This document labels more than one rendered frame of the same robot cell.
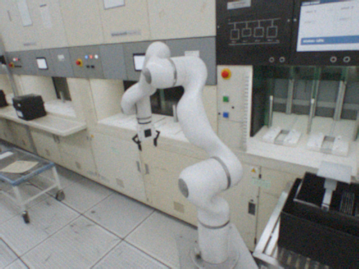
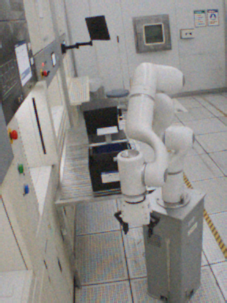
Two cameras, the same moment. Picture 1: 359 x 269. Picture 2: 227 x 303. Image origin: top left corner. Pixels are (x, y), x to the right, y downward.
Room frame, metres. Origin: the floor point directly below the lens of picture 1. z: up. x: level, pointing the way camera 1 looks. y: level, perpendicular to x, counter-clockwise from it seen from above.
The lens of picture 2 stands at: (1.85, 0.84, 1.75)
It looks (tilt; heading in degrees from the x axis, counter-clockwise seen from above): 24 degrees down; 231
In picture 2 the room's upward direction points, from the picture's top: 8 degrees counter-clockwise
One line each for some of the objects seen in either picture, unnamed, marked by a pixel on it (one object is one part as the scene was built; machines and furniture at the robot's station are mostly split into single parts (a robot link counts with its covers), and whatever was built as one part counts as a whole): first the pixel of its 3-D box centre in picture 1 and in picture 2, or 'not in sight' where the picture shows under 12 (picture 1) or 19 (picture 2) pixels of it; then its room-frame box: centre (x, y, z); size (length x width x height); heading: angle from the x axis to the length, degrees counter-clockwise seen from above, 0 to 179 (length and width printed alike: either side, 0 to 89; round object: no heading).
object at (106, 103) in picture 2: not in sight; (100, 117); (0.23, -1.28, 0.89); 0.29 x 0.29 x 0.25; 56
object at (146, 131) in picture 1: (145, 129); (135, 207); (1.23, 0.16, 1.12); 0.10 x 0.07 x 0.11; 117
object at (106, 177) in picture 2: (322, 220); (112, 166); (0.74, -0.57, 0.85); 0.28 x 0.28 x 0.17; 52
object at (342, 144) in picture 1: (327, 143); not in sight; (1.32, -0.94, 0.89); 0.22 x 0.21 x 0.04; 142
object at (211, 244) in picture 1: (213, 236); (172, 184); (0.70, -0.12, 0.85); 0.19 x 0.19 x 0.18
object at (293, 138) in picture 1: (282, 136); not in sight; (1.48, -0.73, 0.89); 0.22 x 0.21 x 0.04; 142
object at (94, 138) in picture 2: not in sight; (108, 142); (0.47, -0.91, 0.83); 0.29 x 0.29 x 0.13; 55
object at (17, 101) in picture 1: (29, 106); not in sight; (2.81, 1.72, 0.93); 0.30 x 0.28 x 0.26; 50
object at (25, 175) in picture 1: (21, 179); not in sight; (2.31, 1.75, 0.24); 0.97 x 0.52 x 0.48; 55
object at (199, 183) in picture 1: (205, 193); (176, 148); (0.69, -0.09, 1.07); 0.19 x 0.12 x 0.24; 117
